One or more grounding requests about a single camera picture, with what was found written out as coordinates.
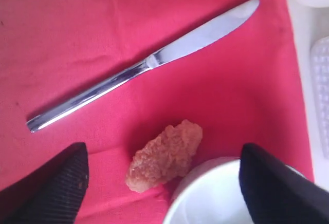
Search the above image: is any red table cloth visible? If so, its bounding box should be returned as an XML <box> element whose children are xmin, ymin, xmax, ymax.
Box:
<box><xmin>1</xmin><ymin>0</ymin><xmax>314</xmax><ymax>223</ymax></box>

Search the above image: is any white ceramic bowl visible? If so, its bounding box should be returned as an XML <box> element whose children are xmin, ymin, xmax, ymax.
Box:
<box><xmin>163</xmin><ymin>158</ymin><xmax>254</xmax><ymax>223</ymax></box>

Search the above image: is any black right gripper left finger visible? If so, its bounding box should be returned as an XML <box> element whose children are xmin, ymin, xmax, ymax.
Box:
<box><xmin>1</xmin><ymin>142</ymin><xmax>89</xmax><ymax>223</ymax></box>

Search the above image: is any white perforated basket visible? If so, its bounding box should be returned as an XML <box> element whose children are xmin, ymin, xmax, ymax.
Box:
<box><xmin>310</xmin><ymin>36</ymin><xmax>328</xmax><ymax>159</ymax></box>

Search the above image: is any steel table knife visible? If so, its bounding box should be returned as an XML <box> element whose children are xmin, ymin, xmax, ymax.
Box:
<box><xmin>26</xmin><ymin>0</ymin><xmax>260</xmax><ymax>133</ymax></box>

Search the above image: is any fried chicken nugget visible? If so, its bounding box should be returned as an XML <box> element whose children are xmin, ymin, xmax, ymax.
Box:
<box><xmin>125</xmin><ymin>120</ymin><xmax>203</xmax><ymax>193</ymax></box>

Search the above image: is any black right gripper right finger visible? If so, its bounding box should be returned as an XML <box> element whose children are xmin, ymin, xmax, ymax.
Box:
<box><xmin>239</xmin><ymin>143</ymin><xmax>328</xmax><ymax>223</ymax></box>

